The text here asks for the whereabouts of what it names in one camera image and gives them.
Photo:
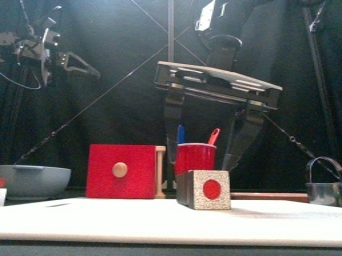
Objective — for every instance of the grey bowl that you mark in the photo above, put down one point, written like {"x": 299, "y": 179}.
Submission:
{"x": 33, "y": 181}

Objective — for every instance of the white cutting board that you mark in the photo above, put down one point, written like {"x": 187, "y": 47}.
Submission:
{"x": 168, "y": 223}

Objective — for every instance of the brown wooden bar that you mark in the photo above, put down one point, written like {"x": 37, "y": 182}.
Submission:
{"x": 267, "y": 197}

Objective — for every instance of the vertical metal frame pole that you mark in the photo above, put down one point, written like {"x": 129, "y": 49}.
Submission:
{"x": 171, "y": 30}

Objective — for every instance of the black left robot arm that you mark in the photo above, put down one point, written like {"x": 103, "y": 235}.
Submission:
{"x": 17, "y": 43}

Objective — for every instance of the red box with wooden knob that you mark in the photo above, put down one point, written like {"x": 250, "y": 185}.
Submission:
{"x": 120, "y": 171}

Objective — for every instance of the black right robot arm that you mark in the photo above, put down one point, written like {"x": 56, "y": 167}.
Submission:
{"x": 231, "y": 33}

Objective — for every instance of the sushi block with red centre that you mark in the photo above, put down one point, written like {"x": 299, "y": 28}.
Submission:
{"x": 207, "y": 190}

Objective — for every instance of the light wooden frame post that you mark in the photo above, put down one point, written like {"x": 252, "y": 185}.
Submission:
{"x": 159, "y": 171}

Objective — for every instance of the red cup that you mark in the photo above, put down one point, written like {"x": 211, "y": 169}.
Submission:
{"x": 195, "y": 160}

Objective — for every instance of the dark slanted frame pole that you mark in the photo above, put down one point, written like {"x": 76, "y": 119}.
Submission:
{"x": 318, "y": 76}

